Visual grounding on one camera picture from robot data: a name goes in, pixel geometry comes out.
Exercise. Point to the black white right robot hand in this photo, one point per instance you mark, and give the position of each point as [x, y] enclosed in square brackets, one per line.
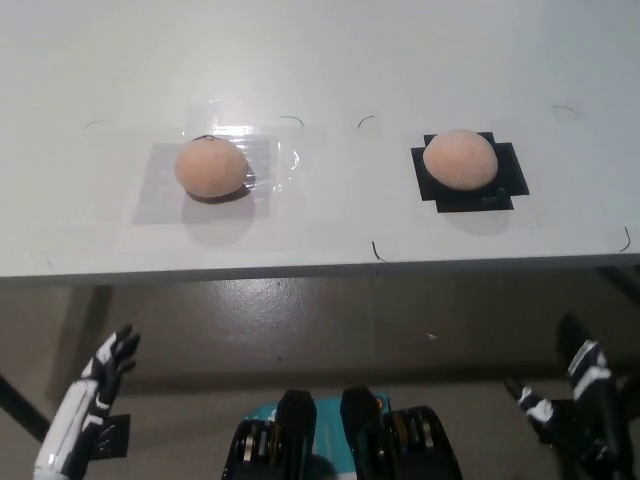
[592, 375]

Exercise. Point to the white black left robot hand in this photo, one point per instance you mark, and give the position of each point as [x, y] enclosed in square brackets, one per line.
[75, 410]

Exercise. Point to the beige dumpling toy smiling face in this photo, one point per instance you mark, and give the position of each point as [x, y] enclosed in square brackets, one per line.
[460, 157]

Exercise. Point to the beige dumpling toy sunglasses face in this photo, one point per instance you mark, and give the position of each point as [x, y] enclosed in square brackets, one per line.
[210, 167]

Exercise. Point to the dark diagonal table brace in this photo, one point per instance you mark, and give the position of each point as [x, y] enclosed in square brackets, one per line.
[25, 405]

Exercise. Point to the grey table leg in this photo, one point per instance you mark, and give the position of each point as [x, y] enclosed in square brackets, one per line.
[92, 320]

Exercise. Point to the black tape patch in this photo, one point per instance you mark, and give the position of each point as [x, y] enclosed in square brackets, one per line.
[512, 182]

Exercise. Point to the black teal robot body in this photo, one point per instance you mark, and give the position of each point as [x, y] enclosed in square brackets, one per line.
[300, 440]

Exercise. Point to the clear glossy tape film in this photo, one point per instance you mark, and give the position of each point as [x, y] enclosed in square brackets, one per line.
[260, 150]

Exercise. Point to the dark table frame bar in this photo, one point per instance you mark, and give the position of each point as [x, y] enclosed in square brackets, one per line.
[620, 280]

